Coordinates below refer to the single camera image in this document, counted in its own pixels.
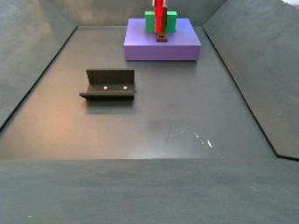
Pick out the red peg object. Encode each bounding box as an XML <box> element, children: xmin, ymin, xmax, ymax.
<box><xmin>153</xmin><ymin>0</ymin><xmax>164</xmax><ymax>33</ymax></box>

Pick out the purple block board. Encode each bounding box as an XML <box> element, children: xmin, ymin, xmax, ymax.
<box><xmin>124</xmin><ymin>18</ymin><xmax>201</xmax><ymax>61</ymax></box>

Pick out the green block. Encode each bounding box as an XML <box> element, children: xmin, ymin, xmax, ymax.
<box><xmin>144</xmin><ymin>11</ymin><xmax>177</xmax><ymax>33</ymax></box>

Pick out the brown slotted socket piece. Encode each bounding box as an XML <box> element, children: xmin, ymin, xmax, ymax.
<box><xmin>155</xmin><ymin>7</ymin><xmax>167</xmax><ymax>42</ymax></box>

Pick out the black angled bracket holder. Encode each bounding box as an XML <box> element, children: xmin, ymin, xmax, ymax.
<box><xmin>78</xmin><ymin>68</ymin><xmax>136</xmax><ymax>100</ymax></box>

